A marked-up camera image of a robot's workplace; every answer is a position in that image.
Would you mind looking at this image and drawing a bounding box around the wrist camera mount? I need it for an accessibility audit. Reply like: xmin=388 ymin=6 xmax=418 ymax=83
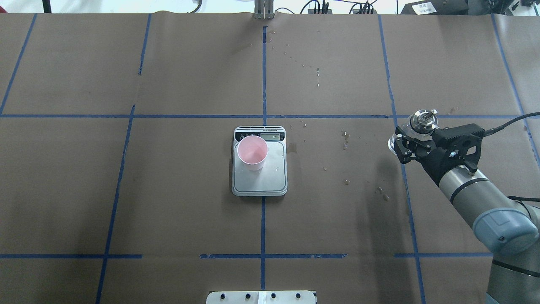
xmin=432 ymin=124 xmax=485 ymax=174

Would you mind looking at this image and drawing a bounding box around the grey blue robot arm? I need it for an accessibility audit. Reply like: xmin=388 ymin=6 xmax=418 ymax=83
xmin=392 ymin=124 xmax=540 ymax=304

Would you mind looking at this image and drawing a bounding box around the silver digital kitchen scale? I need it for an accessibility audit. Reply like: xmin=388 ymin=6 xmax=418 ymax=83
xmin=232 ymin=125 xmax=289 ymax=196

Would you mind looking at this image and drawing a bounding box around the aluminium frame post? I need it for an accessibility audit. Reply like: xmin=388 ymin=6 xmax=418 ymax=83
xmin=253 ymin=0 xmax=275 ymax=20

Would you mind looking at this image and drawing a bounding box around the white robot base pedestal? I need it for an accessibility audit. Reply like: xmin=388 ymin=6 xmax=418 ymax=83
xmin=206 ymin=290 xmax=318 ymax=304

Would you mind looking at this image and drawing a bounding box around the glass sauce bottle metal spout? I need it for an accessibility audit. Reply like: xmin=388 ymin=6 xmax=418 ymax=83
xmin=388 ymin=109 xmax=438 ymax=154

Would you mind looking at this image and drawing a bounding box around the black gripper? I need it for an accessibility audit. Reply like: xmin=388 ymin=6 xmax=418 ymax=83
xmin=395 ymin=126 xmax=462 ymax=186

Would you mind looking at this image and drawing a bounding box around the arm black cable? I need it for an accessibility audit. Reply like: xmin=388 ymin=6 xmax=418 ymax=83
xmin=483 ymin=111 xmax=540 ymax=136

